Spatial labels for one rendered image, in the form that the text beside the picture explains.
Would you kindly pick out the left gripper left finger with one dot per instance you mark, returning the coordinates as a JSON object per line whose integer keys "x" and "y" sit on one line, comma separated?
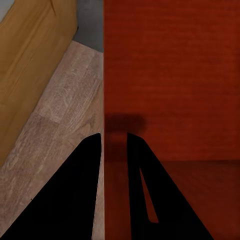
{"x": 64, "y": 208}

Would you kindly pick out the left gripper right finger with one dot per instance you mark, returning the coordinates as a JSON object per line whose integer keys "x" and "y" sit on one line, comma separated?
{"x": 177, "y": 219}

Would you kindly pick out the door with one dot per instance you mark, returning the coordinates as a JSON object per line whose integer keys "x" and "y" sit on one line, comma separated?
{"x": 34, "y": 35}

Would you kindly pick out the storage box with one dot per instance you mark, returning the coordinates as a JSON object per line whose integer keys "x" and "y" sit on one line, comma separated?
{"x": 171, "y": 75}

